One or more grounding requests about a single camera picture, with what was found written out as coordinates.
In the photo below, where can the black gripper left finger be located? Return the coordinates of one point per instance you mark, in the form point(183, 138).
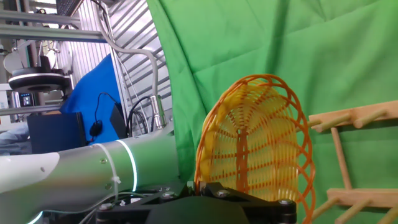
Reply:
point(130, 214)

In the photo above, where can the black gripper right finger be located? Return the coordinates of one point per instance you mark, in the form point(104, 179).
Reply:
point(273, 213)

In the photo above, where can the yellow woven plastic basket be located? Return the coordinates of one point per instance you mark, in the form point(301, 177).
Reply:
point(258, 140)

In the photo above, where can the silver green robot arm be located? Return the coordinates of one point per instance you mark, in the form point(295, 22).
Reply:
point(77, 174)

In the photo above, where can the wooden dish rack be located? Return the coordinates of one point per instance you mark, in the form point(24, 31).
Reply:
point(357, 115)

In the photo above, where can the black computer mouse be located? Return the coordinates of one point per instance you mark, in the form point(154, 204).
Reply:
point(95, 129)

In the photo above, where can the black power adapter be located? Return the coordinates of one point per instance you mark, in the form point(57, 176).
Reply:
point(117, 123)

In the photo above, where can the dark blue box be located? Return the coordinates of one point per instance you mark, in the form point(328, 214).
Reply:
point(56, 133)

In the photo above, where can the grey blue fabric bundle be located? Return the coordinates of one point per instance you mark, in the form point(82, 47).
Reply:
point(12, 140)

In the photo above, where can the black round device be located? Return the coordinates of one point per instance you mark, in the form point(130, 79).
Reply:
point(37, 82)

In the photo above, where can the green cloth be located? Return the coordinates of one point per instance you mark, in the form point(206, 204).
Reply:
point(248, 37)

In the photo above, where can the aluminium frame bar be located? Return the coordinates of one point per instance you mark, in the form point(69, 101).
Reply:
point(46, 33)

